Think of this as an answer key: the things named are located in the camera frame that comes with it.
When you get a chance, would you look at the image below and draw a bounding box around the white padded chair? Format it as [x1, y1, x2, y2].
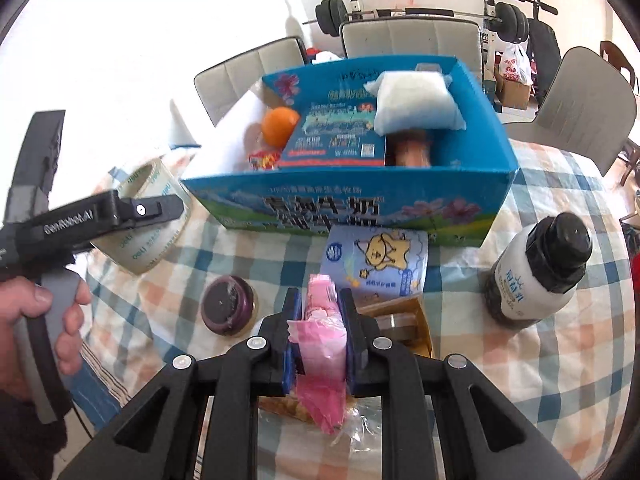
[340, 16, 485, 86]
[194, 36, 308, 128]

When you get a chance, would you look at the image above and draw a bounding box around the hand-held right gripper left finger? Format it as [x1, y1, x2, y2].
[57, 287, 306, 480]

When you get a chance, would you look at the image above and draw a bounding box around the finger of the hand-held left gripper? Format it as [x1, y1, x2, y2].
[112, 192, 184, 227]

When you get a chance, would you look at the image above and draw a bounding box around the blue cardboard box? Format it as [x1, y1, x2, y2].
[180, 55, 518, 248]

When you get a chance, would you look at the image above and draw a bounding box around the wooden chair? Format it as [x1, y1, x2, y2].
[600, 40, 640, 96]

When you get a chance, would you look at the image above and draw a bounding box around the red snack packet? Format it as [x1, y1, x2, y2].
[248, 149, 281, 172]

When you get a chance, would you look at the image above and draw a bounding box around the person's left hand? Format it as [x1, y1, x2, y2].
[0, 275, 94, 402]

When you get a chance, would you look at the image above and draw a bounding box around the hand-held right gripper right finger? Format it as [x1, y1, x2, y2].
[337, 287, 583, 480]

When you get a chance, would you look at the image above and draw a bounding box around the grey plastic chair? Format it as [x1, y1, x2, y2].
[502, 46, 640, 176]

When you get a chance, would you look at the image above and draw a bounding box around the white plastic bag red print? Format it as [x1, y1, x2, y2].
[495, 42, 531, 85]

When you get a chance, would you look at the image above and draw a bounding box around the black fitness station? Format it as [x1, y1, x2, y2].
[505, 0, 563, 101]

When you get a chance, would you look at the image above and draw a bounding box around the barbell with black plates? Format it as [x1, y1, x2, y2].
[302, 0, 531, 43]

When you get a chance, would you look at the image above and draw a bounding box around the clear pastry bag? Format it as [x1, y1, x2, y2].
[257, 392, 386, 480]

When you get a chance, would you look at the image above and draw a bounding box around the yellow cardboard box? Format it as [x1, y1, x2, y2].
[357, 294, 435, 358]

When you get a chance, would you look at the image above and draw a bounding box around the blue cartoon tissue pack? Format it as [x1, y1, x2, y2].
[320, 225, 431, 303]

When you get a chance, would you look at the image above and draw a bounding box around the clear tape roll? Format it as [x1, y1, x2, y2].
[92, 157, 193, 276]

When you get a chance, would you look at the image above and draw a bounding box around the white pillow packet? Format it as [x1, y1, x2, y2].
[374, 71, 468, 137]

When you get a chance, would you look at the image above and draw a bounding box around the brown cylindrical item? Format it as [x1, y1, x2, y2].
[392, 130, 433, 167]

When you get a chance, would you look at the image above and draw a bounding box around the checked tablecloth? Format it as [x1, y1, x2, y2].
[82, 135, 636, 480]

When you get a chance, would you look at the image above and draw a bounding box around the white bottle black cap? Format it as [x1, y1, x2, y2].
[484, 212, 593, 330]

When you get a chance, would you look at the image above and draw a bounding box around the orange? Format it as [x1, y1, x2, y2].
[262, 107, 301, 147]

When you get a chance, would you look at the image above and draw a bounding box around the pink snack packet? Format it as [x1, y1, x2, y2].
[292, 274, 351, 433]

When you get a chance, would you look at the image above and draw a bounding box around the brown cardboard box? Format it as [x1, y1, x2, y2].
[495, 77, 533, 111]

